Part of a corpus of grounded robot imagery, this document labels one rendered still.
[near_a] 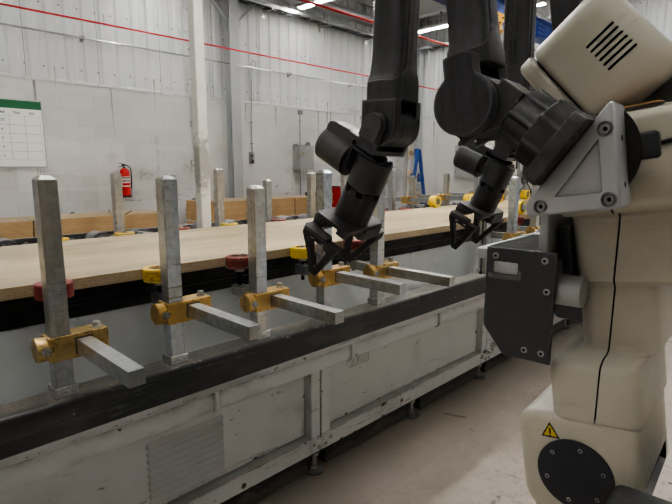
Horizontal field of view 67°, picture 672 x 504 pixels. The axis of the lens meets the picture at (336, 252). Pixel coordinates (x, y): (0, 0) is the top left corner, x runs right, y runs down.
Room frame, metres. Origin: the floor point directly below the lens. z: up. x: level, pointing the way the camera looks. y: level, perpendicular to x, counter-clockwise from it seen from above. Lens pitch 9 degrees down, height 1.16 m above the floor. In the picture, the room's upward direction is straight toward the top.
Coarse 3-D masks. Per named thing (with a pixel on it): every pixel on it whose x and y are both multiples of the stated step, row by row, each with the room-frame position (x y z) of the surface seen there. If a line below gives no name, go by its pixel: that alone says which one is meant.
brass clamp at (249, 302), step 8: (272, 288) 1.38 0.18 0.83; (280, 288) 1.38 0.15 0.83; (288, 288) 1.39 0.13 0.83; (248, 296) 1.30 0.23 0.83; (256, 296) 1.31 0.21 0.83; (264, 296) 1.33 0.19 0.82; (240, 304) 1.32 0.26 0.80; (248, 304) 1.30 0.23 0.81; (256, 304) 1.30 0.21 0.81; (264, 304) 1.33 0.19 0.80; (256, 312) 1.31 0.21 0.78
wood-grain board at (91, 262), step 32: (288, 224) 2.39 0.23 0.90; (416, 224) 2.39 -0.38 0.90; (448, 224) 2.39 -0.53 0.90; (0, 256) 1.50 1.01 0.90; (32, 256) 1.50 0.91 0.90; (64, 256) 1.50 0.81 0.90; (96, 256) 1.50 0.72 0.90; (128, 256) 1.50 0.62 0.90; (192, 256) 1.50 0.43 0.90; (224, 256) 1.50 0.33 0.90; (0, 288) 1.08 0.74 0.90; (32, 288) 1.12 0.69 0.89
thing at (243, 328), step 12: (156, 300) 1.27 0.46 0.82; (192, 312) 1.15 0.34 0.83; (204, 312) 1.11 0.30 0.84; (216, 312) 1.10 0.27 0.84; (216, 324) 1.08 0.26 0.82; (228, 324) 1.04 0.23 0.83; (240, 324) 1.01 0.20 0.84; (252, 324) 1.01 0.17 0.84; (240, 336) 1.01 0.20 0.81; (252, 336) 1.00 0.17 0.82
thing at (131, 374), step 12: (72, 324) 1.08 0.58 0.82; (84, 348) 0.96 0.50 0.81; (96, 348) 0.93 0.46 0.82; (108, 348) 0.93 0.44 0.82; (96, 360) 0.91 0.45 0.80; (108, 360) 0.87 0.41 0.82; (120, 360) 0.87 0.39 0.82; (132, 360) 0.87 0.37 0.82; (108, 372) 0.88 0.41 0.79; (120, 372) 0.84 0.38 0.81; (132, 372) 0.82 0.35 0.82; (144, 372) 0.83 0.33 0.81; (132, 384) 0.82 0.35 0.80
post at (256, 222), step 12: (252, 192) 1.32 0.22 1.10; (264, 192) 1.34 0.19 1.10; (252, 204) 1.32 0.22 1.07; (264, 204) 1.34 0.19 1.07; (252, 216) 1.33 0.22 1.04; (264, 216) 1.34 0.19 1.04; (252, 228) 1.33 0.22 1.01; (264, 228) 1.34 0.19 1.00; (252, 240) 1.33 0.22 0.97; (264, 240) 1.34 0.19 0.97; (252, 252) 1.33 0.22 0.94; (264, 252) 1.34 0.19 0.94; (252, 264) 1.33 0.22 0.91; (264, 264) 1.34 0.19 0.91; (252, 276) 1.33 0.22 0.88; (264, 276) 1.34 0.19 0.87; (252, 288) 1.33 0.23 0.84; (264, 288) 1.34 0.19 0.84; (252, 312) 1.33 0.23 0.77; (264, 312) 1.33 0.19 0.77; (264, 324) 1.33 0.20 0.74
